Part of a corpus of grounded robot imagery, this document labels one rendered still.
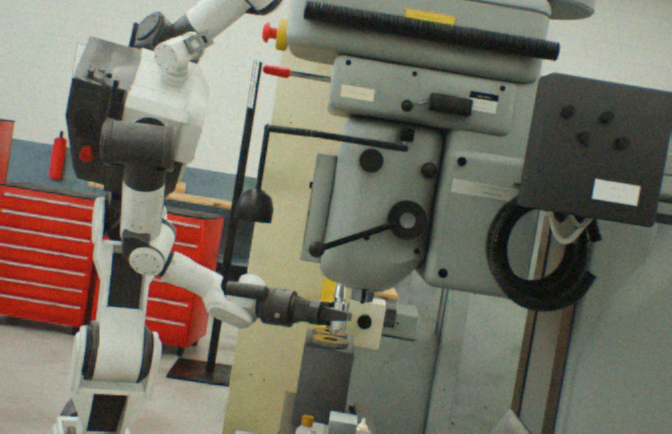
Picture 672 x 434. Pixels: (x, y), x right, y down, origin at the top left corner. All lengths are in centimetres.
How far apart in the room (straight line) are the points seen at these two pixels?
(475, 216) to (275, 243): 191
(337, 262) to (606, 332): 49
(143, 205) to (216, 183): 881
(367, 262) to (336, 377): 53
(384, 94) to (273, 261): 193
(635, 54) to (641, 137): 1004
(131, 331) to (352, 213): 78
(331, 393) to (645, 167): 99
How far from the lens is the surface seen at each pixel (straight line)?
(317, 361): 207
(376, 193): 160
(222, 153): 1076
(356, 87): 158
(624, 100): 140
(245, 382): 354
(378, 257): 161
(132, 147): 188
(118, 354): 217
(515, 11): 162
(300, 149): 341
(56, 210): 656
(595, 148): 139
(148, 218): 198
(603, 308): 163
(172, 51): 198
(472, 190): 160
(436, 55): 159
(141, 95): 200
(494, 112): 161
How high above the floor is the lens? 154
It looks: 3 degrees down
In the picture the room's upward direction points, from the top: 9 degrees clockwise
